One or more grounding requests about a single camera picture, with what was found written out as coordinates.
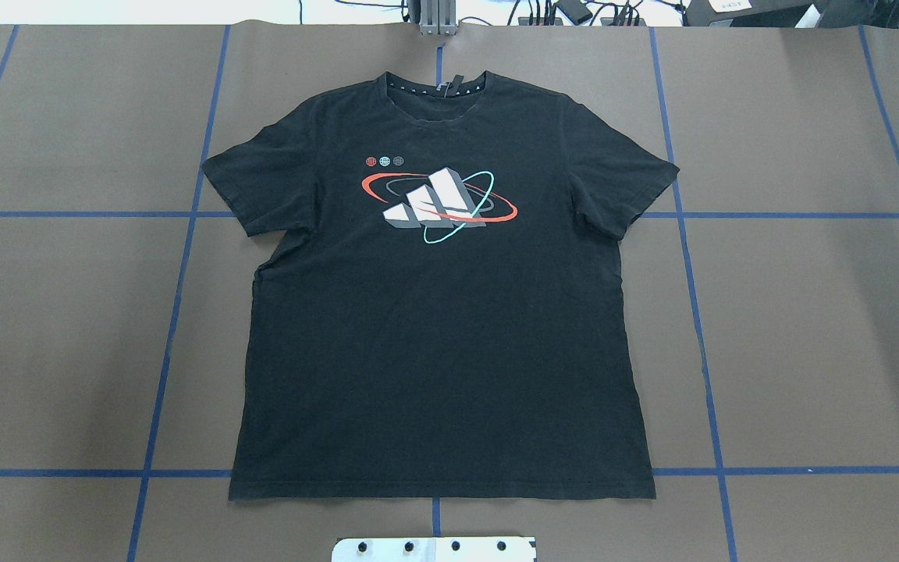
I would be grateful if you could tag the black graphic t-shirt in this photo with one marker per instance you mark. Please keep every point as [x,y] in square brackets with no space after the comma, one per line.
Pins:
[443,315]

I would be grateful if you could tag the grey aluminium frame post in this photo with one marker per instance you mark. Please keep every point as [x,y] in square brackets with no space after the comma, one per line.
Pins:
[434,17]

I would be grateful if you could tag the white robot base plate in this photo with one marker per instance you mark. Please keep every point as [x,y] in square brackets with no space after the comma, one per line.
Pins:
[453,548]

